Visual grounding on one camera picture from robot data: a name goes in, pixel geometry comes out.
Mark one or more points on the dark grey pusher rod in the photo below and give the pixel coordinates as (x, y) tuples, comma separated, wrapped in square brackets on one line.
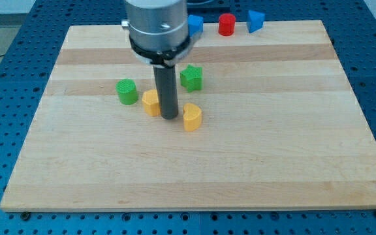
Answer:
[(165, 81)]

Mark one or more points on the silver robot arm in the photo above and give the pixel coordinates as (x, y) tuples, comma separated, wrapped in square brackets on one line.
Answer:
[(159, 36)]

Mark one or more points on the blue triangle block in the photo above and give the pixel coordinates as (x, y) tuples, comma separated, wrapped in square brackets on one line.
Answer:
[(255, 20)]

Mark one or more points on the green star block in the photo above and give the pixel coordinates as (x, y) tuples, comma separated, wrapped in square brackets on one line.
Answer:
[(191, 78)]

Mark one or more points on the yellow hexagon block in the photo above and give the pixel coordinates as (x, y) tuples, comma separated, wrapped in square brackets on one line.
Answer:
[(150, 103)]

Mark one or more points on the green cylinder block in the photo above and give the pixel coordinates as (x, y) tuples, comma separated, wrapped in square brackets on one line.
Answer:
[(127, 92)]

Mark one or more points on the yellow heart block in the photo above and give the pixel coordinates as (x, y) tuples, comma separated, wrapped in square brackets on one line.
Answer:
[(192, 117)]

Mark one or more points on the blue cube block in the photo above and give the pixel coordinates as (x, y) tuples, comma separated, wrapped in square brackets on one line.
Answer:
[(195, 24)]

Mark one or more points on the red cylinder block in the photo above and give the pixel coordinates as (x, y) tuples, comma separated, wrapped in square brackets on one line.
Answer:
[(227, 23)]

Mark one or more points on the wooden board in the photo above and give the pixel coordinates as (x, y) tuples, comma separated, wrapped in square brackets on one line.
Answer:
[(281, 129)]

